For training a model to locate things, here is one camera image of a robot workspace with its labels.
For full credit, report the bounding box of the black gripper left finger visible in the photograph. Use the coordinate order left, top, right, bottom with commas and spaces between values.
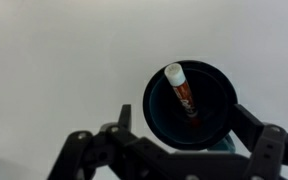
48, 104, 198, 180

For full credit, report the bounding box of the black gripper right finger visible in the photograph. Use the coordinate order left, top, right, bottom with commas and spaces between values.
232, 104, 288, 180

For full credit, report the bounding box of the red marker with white cap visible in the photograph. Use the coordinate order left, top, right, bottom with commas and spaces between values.
164, 63, 201, 127

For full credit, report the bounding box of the dark blue cup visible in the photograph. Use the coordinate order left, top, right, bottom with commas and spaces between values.
143, 60, 237, 153

